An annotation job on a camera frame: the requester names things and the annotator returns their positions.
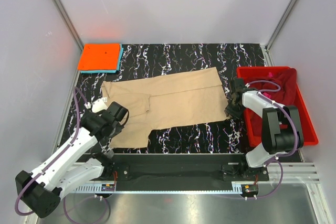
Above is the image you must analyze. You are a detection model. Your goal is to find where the beige t-shirt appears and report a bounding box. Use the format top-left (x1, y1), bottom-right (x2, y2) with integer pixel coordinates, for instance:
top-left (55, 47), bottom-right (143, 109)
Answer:
top-left (101, 67), bottom-right (228, 148)

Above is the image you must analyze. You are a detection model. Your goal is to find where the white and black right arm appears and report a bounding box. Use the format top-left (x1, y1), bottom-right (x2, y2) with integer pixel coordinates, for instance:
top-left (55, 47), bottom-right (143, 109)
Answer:
top-left (225, 78), bottom-right (304, 179)

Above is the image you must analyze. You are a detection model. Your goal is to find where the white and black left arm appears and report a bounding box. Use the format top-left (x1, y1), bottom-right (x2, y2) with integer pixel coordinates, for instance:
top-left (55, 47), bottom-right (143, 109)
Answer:
top-left (15, 102), bottom-right (129, 218)

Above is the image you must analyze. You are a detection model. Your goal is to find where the black marble-pattern mat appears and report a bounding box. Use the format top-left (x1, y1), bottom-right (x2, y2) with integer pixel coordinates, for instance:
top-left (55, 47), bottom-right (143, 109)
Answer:
top-left (75, 43), bottom-right (268, 154)

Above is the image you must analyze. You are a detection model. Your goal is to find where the pink garment in bin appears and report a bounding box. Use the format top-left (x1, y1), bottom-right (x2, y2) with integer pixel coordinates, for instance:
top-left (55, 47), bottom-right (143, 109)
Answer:
top-left (264, 72), bottom-right (274, 98)

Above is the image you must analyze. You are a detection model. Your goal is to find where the dark red t-shirt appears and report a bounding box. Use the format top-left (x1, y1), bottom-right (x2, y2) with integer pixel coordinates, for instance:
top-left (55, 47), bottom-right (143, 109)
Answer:
top-left (244, 68), bottom-right (298, 135)

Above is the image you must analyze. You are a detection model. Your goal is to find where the folded teal t-shirt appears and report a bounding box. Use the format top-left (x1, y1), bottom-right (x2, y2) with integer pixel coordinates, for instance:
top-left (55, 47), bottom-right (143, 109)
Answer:
top-left (79, 44), bottom-right (124, 74)

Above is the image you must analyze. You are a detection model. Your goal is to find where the left controller board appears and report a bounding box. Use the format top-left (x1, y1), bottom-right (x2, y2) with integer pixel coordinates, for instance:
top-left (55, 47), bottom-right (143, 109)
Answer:
top-left (101, 184), bottom-right (115, 191)

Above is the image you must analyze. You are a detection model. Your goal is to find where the controller board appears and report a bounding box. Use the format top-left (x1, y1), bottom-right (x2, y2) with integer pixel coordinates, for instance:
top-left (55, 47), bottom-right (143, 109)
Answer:
top-left (243, 184), bottom-right (259, 194)
top-left (101, 184), bottom-right (115, 191)

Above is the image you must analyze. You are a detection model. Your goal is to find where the folded orange t-shirt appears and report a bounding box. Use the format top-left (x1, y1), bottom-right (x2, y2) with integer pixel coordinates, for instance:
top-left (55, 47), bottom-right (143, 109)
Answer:
top-left (77, 43), bottom-right (122, 71)

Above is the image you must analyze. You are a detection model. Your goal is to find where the right controller board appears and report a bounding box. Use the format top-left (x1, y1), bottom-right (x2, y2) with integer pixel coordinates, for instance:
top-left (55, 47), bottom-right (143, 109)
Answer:
top-left (243, 184), bottom-right (259, 194)

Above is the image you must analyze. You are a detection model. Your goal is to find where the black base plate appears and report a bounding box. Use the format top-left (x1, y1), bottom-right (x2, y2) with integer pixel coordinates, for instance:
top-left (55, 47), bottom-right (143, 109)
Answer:
top-left (91, 153), bottom-right (269, 182)

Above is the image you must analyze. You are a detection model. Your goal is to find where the right aluminium corner post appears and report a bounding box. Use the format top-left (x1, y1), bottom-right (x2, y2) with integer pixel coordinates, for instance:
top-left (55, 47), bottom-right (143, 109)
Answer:
top-left (265, 0), bottom-right (299, 51)

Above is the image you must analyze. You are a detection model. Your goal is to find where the aluminium corner post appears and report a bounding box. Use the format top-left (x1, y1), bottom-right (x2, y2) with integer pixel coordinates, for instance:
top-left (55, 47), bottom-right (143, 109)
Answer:
top-left (265, 0), bottom-right (299, 51)
top-left (36, 0), bottom-right (85, 51)

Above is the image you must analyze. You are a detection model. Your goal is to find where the aluminium frame rail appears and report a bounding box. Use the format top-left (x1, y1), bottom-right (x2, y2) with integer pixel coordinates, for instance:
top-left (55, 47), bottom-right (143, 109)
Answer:
top-left (34, 162), bottom-right (321, 196)

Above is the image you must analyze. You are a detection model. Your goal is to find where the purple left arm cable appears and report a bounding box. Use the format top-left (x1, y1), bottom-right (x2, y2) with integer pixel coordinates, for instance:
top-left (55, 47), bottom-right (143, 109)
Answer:
top-left (14, 86), bottom-right (113, 221)

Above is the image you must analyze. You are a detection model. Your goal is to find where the left aluminium corner post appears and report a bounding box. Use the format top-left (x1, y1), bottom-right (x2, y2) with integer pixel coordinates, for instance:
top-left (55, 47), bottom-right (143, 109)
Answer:
top-left (36, 0), bottom-right (85, 51)

